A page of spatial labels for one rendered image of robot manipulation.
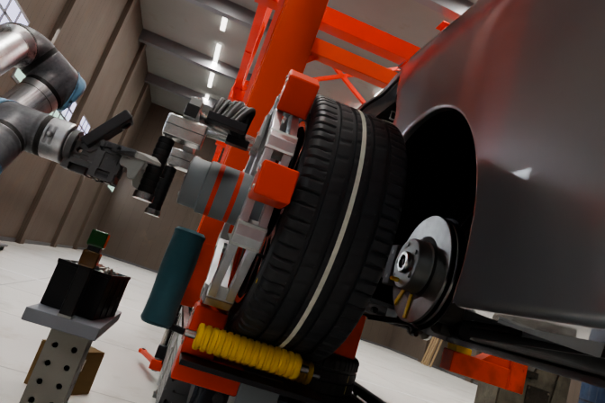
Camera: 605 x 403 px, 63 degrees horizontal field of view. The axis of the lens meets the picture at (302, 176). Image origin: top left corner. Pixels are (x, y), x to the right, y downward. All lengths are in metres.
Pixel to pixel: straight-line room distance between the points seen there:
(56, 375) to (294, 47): 1.35
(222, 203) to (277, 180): 0.31
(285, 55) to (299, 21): 0.16
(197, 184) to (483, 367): 3.55
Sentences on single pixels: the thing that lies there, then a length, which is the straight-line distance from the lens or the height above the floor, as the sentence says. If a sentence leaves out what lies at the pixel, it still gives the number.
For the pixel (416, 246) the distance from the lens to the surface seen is 1.44.
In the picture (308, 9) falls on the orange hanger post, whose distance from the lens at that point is 2.07.
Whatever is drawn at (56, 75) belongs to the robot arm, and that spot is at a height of 1.03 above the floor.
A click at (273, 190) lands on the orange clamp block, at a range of 0.94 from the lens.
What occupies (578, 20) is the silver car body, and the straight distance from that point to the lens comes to 1.11.
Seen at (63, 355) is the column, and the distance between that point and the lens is 1.50.
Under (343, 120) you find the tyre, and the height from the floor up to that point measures 1.06.
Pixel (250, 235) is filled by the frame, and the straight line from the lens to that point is 1.02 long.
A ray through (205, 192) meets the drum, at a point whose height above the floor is 0.83.
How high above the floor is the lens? 0.65
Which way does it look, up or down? 14 degrees up
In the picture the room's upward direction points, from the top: 19 degrees clockwise
